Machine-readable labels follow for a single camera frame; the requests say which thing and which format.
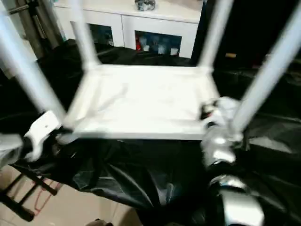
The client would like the black backdrop cloth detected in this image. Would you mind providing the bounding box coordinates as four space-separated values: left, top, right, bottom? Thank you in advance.
192 0 301 66

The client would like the red wire hanger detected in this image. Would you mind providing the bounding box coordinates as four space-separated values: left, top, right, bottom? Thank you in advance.
32 178 62 213

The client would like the white glass-door cabinet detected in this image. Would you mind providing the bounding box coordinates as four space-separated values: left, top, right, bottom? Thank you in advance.
52 0 205 59

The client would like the black metal rack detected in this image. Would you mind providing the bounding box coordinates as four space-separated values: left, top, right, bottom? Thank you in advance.
0 169 59 222

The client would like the black mat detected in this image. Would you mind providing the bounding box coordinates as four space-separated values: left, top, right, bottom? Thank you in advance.
0 39 301 226

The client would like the black tripod pole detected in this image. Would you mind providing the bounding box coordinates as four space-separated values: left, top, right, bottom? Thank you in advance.
8 4 36 15

